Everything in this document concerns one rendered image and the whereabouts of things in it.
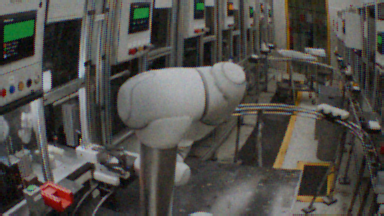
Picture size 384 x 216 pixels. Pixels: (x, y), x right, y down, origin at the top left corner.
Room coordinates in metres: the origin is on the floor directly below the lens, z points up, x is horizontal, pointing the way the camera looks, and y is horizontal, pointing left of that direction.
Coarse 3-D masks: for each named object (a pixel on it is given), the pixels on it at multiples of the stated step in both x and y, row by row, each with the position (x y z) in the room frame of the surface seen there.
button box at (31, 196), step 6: (36, 186) 1.09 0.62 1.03; (24, 192) 1.02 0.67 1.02; (30, 192) 1.03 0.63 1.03; (36, 192) 1.04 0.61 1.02; (30, 198) 1.01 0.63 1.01; (36, 198) 1.03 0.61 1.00; (42, 198) 1.07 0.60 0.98; (30, 204) 1.01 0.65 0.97; (36, 204) 1.02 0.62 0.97; (42, 204) 1.06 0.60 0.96; (30, 210) 1.02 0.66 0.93; (36, 210) 1.01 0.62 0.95; (42, 210) 1.05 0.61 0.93
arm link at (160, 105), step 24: (168, 72) 0.93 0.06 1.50; (192, 72) 0.95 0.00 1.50; (120, 96) 0.91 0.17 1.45; (144, 96) 0.87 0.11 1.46; (168, 96) 0.88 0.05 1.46; (192, 96) 0.91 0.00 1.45; (144, 120) 0.87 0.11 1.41; (168, 120) 0.88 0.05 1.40; (192, 120) 0.93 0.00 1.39; (144, 144) 0.93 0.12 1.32; (168, 144) 0.91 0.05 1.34; (144, 168) 0.94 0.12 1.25; (168, 168) 0.94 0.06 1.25; (144, 192) 0.96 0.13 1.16; (168, 192) 0.96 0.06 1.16
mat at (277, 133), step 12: (276, 96) 6.75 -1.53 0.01; (300, 96) 6.88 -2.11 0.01; (264, 120) 5.30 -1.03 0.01; (276, 120) 5.30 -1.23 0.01; (288, 120) 5.31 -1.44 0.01; (252, 132) 4.78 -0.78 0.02; (264, 132) 4.78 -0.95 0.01; (276, 132) 4.77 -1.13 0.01; (288, 132) 4.76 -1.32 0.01; (252, 144) 4.35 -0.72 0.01; (264, 144) 4.34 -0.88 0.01; (276, 144) 4.32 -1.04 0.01; (288, 144) 4.33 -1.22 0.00; (240, 156) 3.98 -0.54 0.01; (252, 156) 3.97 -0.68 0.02; (264, 156) 3.96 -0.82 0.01; (276, 156) 3.93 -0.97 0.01
